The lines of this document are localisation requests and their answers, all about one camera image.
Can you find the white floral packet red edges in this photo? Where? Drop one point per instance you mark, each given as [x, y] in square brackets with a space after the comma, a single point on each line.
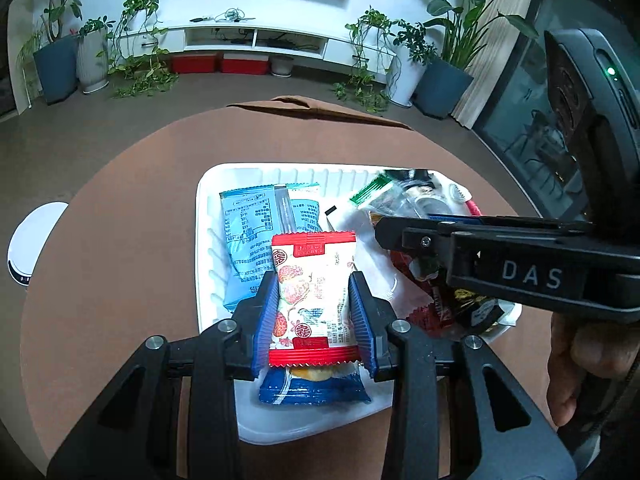
[310, 300]

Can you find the small-leaf tree in blue pot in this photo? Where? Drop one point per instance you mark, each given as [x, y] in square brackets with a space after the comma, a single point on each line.
[57, 70]

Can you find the clear packet green strip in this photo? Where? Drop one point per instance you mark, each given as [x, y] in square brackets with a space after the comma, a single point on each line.
[380, 195]

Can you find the small white pot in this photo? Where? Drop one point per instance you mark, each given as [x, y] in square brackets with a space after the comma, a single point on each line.
[282, 66]

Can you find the red storage box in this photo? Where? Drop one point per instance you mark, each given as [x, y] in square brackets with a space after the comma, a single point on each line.
[245, 65]
[194, 63]

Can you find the person's right hand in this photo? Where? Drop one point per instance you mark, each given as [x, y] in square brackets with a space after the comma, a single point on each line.
[570, 360]

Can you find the glass sliding door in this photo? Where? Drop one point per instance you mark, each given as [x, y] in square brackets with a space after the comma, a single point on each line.
[525, 125]

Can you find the light blue snack packet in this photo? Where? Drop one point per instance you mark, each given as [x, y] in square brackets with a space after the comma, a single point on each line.
[250, 240]

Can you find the white round object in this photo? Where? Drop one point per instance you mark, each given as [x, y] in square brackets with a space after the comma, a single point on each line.
[35, 245]

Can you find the plant in tall white pot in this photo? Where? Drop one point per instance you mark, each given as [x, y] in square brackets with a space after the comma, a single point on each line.
[407, 80]

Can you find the small white sachet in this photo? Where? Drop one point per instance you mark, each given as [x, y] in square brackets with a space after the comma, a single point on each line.
[345, 216]

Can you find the red snack packet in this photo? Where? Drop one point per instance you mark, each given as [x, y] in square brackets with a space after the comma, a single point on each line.
[425, 317]

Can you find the trailing vine plant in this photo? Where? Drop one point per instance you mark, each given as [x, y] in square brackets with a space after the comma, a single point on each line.
[145, 70]
[367, 25]

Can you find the white plastic tray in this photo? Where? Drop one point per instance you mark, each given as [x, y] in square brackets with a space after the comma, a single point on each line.
[240, 180]

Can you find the clear plastic packet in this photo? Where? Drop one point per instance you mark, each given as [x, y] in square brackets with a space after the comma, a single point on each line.
[437, 200]

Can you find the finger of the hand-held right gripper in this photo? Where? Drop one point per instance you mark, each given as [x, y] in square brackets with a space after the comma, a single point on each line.
[410, 237]
[460, 218]

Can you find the blue roll cake packet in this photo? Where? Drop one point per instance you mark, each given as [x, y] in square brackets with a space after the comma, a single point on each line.
[310, 390]

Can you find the dark snack packet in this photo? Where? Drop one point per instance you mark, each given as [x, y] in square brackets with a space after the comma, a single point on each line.
[472, 310]

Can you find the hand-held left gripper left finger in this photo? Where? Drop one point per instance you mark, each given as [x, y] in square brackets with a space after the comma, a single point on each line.
[267, 320]

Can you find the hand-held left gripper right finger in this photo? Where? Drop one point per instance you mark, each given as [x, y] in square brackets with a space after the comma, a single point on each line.
[361, 325]

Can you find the large-leaf plant in blue pot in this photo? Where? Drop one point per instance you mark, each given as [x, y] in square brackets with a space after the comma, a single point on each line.
[442, 90]

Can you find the white television console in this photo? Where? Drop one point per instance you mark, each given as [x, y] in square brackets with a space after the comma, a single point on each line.
[340, 47]

